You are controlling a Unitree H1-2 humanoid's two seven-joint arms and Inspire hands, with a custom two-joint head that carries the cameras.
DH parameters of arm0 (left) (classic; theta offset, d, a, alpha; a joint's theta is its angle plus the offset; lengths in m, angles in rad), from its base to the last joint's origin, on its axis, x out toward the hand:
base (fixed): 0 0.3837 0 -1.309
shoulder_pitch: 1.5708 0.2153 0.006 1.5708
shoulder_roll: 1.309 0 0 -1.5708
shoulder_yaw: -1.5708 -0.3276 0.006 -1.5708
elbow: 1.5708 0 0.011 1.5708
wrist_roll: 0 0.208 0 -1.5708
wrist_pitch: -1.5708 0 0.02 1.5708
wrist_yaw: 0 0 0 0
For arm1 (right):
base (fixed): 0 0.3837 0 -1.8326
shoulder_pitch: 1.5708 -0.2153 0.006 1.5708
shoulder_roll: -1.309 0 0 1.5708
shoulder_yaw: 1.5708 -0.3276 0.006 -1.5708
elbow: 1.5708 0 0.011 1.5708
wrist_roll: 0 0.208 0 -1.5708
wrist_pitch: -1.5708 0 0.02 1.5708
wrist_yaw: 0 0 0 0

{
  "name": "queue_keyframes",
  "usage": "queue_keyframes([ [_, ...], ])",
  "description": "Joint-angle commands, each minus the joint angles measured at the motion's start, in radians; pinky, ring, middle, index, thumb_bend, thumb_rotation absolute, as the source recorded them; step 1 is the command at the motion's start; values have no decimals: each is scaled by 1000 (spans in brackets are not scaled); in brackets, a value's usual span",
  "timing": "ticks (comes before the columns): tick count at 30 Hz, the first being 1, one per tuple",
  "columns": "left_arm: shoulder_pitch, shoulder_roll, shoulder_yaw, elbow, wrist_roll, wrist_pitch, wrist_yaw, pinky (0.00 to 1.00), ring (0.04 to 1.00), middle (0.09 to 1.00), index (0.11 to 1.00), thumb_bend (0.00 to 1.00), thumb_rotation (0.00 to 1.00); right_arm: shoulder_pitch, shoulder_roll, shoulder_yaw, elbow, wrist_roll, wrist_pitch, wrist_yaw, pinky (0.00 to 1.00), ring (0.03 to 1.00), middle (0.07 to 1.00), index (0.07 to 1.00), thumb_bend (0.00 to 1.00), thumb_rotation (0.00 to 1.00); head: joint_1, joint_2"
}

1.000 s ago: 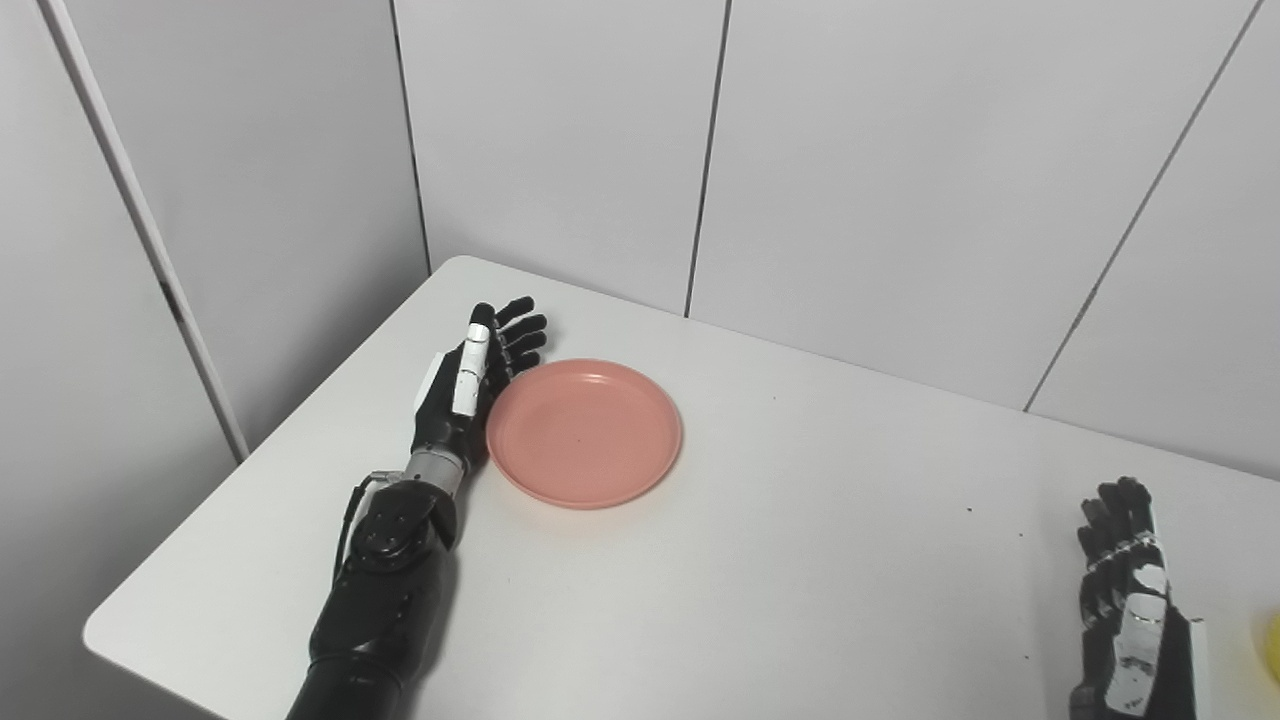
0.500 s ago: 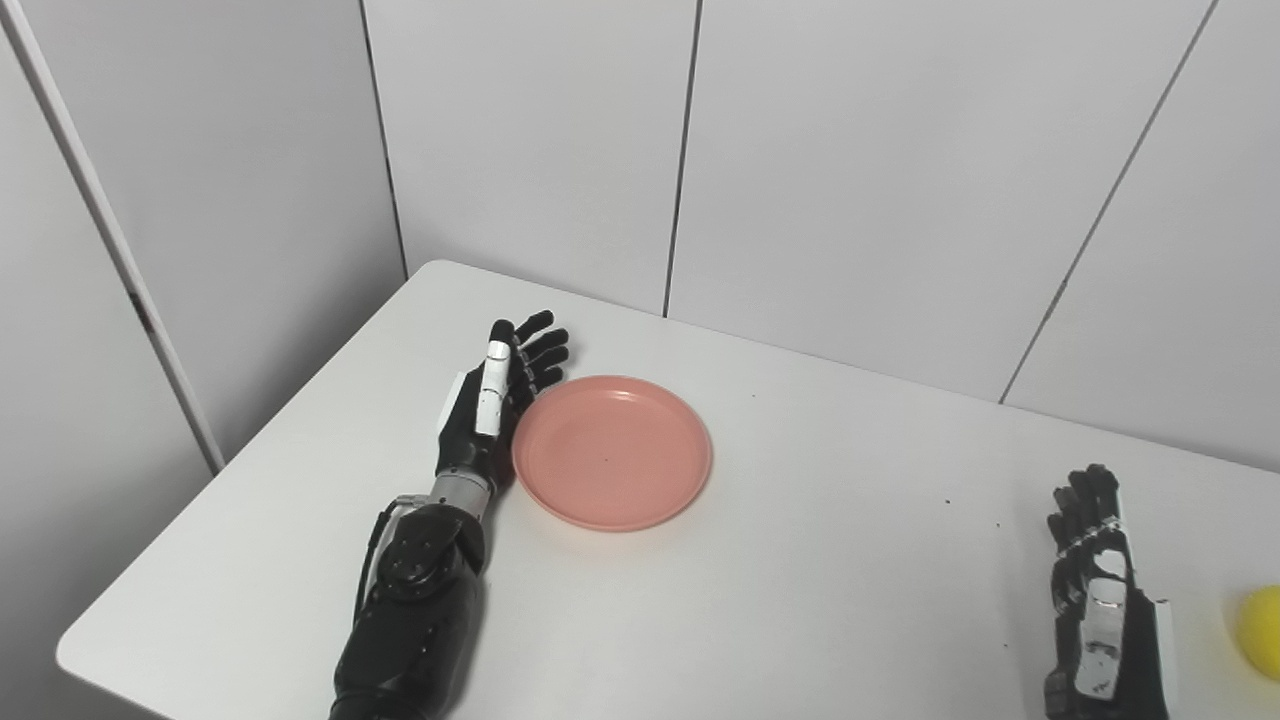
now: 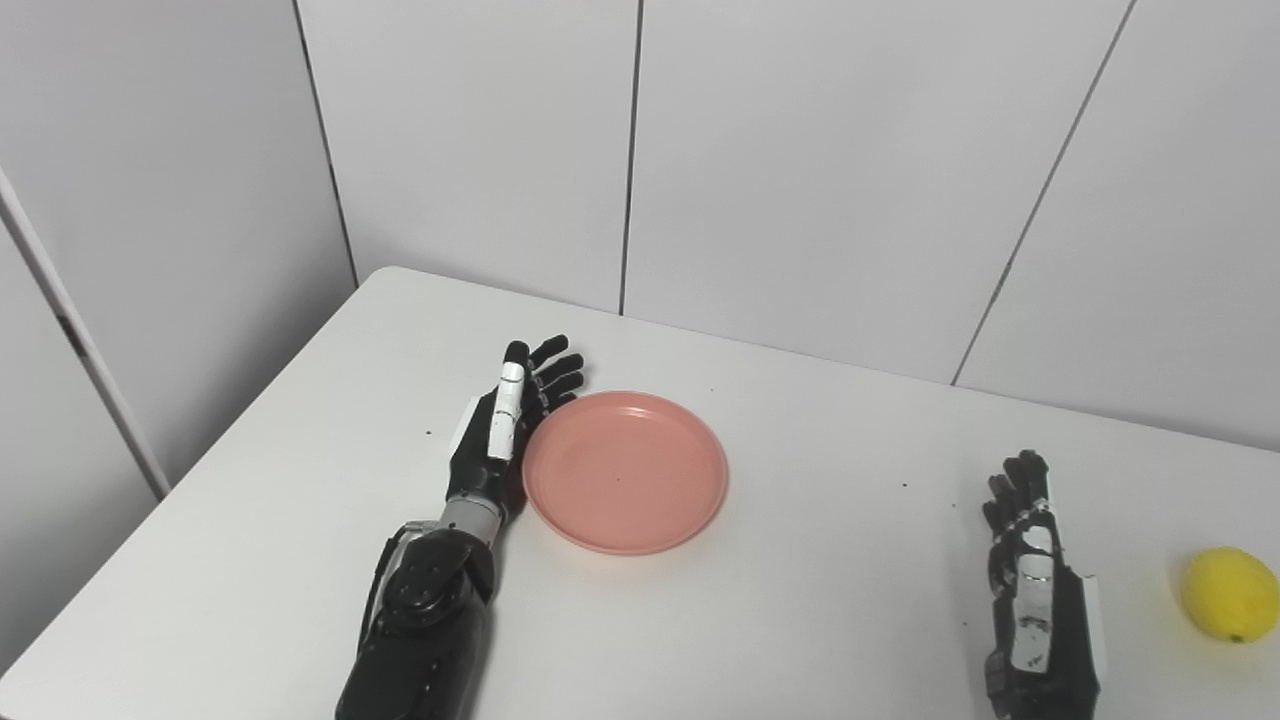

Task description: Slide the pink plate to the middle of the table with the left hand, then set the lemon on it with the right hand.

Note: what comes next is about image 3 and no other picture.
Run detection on yellow lemon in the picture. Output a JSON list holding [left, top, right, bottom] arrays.
[[1180, 547, 1280, 644]]

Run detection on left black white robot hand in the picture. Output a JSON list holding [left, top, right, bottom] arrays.
[[446, 335, 586, 519]]

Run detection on pink round plate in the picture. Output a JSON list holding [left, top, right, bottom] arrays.
[[521, 391, 729, 557]]

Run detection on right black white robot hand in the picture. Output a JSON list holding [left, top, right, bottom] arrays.
[[981, 450, 1109, 720]]

